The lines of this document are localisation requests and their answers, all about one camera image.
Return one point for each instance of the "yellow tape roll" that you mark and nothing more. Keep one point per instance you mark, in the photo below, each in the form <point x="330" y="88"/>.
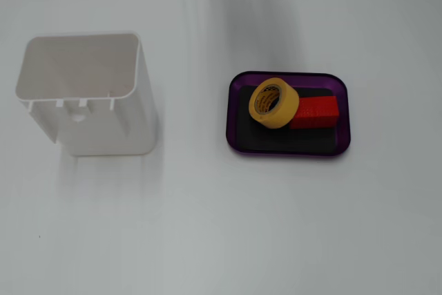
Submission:
<point x="276" y="115"/>

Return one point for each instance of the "purple metal tray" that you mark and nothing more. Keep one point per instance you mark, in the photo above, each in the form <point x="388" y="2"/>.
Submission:
<point x="310" y="79"/>

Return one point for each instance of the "red rectangular block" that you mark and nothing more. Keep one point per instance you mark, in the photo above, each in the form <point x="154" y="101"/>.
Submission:
<point x="317" y="112"/>

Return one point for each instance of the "black tray mat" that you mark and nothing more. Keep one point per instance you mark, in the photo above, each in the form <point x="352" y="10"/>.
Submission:
<point x="276" y="139"/>

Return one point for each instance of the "white plastic bin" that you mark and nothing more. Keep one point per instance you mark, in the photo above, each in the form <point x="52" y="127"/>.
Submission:
<point x="103" y="125"/>

